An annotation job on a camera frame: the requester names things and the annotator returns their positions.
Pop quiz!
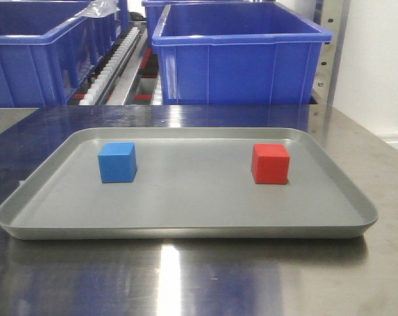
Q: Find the red cube block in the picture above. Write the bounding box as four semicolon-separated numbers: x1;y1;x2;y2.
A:
251;144;290;185

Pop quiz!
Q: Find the blue cube block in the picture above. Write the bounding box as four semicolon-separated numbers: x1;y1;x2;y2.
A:
97;142;137;183

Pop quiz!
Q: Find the grey metal tray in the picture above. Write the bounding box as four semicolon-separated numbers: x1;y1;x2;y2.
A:
0;128;378;240

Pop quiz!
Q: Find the blue bin front right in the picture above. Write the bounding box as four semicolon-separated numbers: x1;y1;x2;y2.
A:
152;2;332;105

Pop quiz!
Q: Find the blue bin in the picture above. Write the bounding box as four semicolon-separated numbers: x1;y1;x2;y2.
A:
0;1;117;108
152;2;332;105
142;1;282;36

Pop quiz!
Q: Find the blue bin rear right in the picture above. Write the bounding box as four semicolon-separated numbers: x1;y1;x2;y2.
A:
142;1;282;36

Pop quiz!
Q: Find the clear plastic bag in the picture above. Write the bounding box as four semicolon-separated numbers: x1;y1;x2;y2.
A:
76;0;119;18

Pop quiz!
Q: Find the blue bin front left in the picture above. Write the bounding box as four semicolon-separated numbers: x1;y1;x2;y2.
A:
0;1;117;108

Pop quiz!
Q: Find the white roller conveyor rail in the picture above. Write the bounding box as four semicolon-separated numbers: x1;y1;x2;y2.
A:
79;27;141;106

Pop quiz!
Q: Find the steel shelf upright post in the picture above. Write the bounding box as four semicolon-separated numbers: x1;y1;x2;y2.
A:
312;0;351;106

